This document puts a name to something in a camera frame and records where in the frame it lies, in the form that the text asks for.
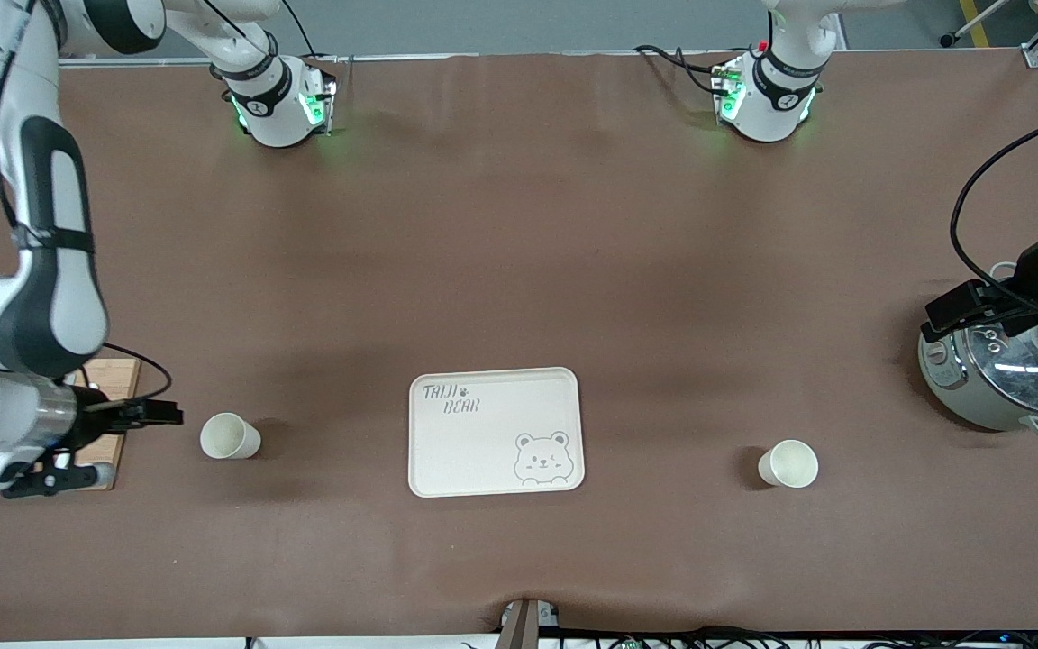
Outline glass pot lid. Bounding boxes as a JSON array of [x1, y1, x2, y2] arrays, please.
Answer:
[[956, 311, 1038, 405]]

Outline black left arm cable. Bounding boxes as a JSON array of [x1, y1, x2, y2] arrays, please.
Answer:
[[949, 104, 1038, 315]]

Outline beige tray with bear print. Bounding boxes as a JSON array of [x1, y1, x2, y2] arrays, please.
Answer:
[[407, 367, 586, 498]]

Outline cream paper cup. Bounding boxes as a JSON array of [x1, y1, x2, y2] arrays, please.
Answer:
[[758, 439, 819, 489], [200, 412, 262, 461]]

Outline wooden cutting board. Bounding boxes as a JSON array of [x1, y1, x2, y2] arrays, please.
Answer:
[[0, 359, 141, 493]]

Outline black base cables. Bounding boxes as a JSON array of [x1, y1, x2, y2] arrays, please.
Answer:
[[633, 44, 729, 96]]

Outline brown table cover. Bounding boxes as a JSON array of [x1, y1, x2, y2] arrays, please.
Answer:
[[0, 50, 1038, 643]]

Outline black base cable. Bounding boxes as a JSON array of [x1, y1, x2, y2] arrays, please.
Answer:
[[279, 0, 318, 60]]

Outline grey-green electric pot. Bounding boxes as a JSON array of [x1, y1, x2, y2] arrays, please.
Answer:
[[918, 261, 1038, 441]]

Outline brown post with grey bracket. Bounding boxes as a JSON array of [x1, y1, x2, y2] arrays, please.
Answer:
[[496, 597, 561, 649]]

